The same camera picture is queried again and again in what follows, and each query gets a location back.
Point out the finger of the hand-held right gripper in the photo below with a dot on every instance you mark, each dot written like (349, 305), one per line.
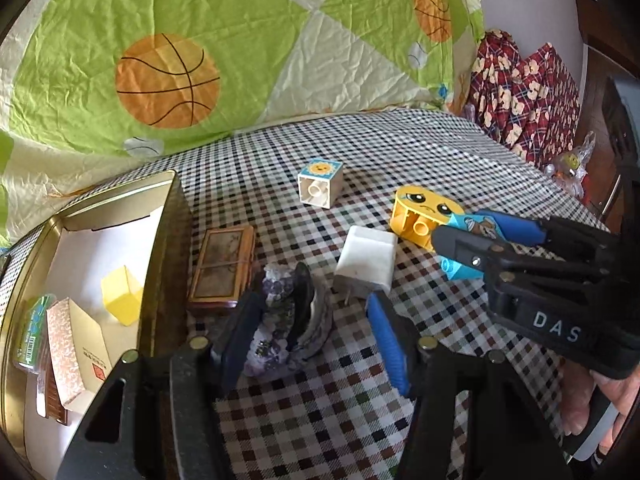
(520, 227)
(465, 250)

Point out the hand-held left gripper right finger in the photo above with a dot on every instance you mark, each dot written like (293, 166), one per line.
(390, 345)

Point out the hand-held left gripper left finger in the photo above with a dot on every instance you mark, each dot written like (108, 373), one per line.
(245, 340)

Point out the blue printed toy block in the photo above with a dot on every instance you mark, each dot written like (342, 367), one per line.
(457, 270)

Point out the purple crystal rock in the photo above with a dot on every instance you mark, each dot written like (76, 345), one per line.
(290, 320)

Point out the yellow face toy block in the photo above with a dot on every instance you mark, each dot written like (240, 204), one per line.
(420, 210)

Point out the small wooden box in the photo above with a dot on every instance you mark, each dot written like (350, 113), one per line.
(220, 270)

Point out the white charger plug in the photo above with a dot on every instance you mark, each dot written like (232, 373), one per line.
(365, 260)

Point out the yellow cube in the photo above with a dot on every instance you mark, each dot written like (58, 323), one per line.
(122, 297)

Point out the white sun print toy block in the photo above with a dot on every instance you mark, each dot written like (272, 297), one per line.
(320, 185)

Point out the small white cardboard box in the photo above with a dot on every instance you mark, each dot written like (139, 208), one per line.
(80, 355)

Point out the gold metal tin box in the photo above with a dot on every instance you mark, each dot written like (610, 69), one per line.
(85, 255)

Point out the dark brown rectangular box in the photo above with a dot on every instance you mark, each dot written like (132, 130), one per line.
(50, 400)

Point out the clear case with green label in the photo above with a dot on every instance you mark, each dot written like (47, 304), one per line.
(32, 335)

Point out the person's right hand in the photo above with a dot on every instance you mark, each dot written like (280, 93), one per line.
(575, 400)

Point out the clear plastic bag of toys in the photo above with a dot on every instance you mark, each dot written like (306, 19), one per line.
(570, 165)

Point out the checkered tablecloth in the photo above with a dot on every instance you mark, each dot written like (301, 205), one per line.
(310, 425)

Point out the red plaid patterned cushion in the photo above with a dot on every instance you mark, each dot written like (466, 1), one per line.
(492, 85)
(545, 105)

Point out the green basketball print sheet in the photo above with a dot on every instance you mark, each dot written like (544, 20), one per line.
(200, 35)

